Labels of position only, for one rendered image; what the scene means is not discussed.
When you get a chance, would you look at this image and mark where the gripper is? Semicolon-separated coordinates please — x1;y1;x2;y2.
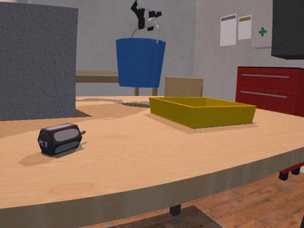
131;0;162;29

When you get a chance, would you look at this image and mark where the yellow shallow tray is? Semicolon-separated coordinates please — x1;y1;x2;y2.
149;97;257;128

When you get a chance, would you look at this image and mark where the blue pail with grey handle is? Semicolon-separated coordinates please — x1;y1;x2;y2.
116;17;166;88

